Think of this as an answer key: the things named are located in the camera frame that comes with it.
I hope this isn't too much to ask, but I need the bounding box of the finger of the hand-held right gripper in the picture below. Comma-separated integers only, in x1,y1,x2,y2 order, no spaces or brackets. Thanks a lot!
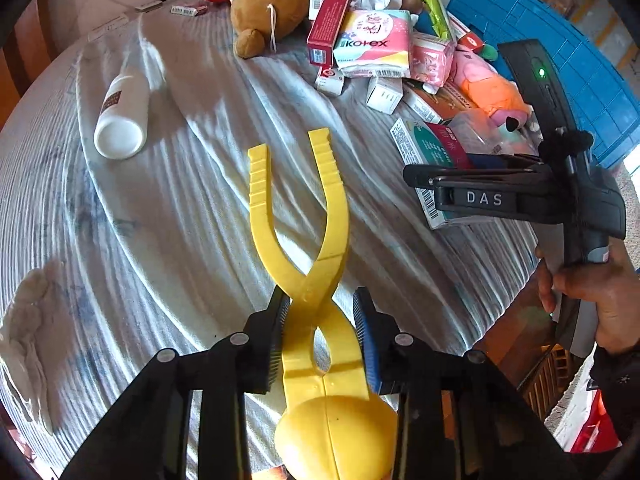
402,154,547,190

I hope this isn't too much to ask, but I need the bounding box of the wooden chair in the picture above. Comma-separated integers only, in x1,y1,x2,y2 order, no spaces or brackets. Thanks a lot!
517,342,573,413

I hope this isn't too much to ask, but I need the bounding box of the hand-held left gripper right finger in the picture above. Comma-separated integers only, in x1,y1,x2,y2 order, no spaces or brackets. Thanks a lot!
352,286,568,480

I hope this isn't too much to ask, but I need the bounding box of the pink floral tissue pack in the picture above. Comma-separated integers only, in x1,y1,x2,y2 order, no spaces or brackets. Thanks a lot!
409,31,457,95

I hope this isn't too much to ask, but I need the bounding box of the pig plush in orange dress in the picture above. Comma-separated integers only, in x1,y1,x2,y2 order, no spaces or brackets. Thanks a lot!
449,42,533,133

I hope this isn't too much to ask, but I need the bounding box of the person's right hand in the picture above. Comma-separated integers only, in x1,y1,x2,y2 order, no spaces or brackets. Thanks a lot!
535,244,640,356

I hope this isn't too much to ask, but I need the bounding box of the yellow snowball maker clamp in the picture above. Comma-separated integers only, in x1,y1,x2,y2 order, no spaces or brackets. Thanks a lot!
247,128,398,480

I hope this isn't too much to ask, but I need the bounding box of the blue plastic storage crate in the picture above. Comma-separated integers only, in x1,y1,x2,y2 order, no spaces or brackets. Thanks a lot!
446,0,640,170

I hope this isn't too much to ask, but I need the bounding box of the small white red carton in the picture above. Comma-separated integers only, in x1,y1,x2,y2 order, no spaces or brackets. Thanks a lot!
314,66,347,97

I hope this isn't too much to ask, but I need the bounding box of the red plastic object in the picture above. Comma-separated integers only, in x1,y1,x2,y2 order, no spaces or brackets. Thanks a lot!
569,389,623,455

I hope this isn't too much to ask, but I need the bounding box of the orange carton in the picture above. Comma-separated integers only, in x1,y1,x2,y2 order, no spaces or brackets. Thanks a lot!
401,79,482,127

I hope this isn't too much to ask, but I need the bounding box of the brown teddy bear plush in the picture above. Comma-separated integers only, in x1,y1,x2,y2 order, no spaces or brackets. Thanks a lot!
227,0,313,60

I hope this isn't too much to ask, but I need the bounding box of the clear plastic pack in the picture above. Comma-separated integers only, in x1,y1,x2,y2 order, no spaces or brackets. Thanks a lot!
446,109,538,157

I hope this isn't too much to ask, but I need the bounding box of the white flat remote device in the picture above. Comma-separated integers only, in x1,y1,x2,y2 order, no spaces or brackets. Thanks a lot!
86,15,130,44

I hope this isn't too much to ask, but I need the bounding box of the teal pink pad pack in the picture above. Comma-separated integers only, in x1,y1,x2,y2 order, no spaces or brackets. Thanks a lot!
331,9,415,80

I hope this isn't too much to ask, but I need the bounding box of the white plastic bottle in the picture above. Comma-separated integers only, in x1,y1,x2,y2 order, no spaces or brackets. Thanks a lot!
93,73,151,162

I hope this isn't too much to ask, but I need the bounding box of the green wet wipes pack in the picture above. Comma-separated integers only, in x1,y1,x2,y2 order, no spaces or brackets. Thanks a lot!
416,0,454,42

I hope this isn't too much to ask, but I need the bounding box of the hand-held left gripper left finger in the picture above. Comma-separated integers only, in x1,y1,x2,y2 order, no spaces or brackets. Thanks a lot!
59,284,292,480

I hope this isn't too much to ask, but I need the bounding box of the white towel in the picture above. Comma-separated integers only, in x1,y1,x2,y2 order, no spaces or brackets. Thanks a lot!
0,259,67,437

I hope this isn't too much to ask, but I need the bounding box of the long pink-red carton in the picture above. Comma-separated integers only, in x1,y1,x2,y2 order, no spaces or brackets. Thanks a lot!
306,0,357,67

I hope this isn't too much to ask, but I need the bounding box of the person's right forearm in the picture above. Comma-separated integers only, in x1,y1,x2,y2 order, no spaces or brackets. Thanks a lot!
589,342,640,448

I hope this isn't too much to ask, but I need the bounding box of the wooden wall frame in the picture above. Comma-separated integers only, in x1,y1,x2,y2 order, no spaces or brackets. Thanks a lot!
0,0,61,131

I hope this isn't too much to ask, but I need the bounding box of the teal red carton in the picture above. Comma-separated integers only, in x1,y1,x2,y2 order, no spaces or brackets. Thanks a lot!
390,116,483,232

